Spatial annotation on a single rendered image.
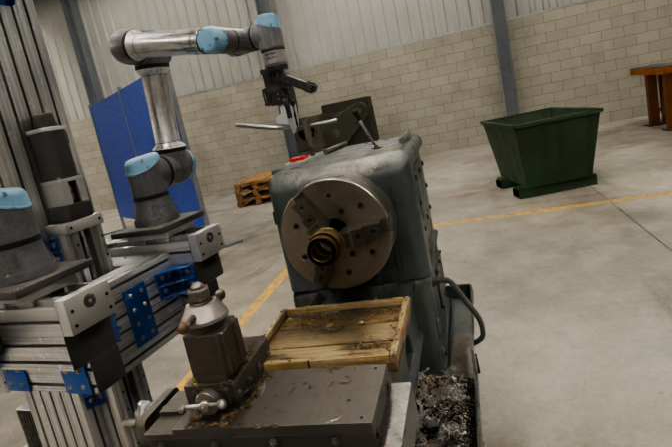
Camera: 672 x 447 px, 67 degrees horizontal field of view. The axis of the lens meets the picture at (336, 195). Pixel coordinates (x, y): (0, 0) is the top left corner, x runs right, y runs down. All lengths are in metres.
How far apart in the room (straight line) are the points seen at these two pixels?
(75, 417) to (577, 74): 10.77
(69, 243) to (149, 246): 0.26
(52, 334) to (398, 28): 10.57
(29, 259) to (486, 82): 10.45
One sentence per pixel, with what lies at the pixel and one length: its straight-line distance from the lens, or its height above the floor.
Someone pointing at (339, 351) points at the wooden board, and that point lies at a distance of 1.19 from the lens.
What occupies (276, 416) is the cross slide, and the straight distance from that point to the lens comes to 0.87.
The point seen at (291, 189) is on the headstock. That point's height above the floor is 1.20.
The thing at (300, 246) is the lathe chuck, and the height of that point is 1.06.
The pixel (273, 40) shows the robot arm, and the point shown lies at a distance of 1.59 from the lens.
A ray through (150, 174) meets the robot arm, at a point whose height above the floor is 1.33.
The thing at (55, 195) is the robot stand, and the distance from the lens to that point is 1.69.
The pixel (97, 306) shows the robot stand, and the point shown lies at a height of 1.06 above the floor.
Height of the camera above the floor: 1.42
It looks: 10 degrees down
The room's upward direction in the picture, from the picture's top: 12 degrees counter-clockwise
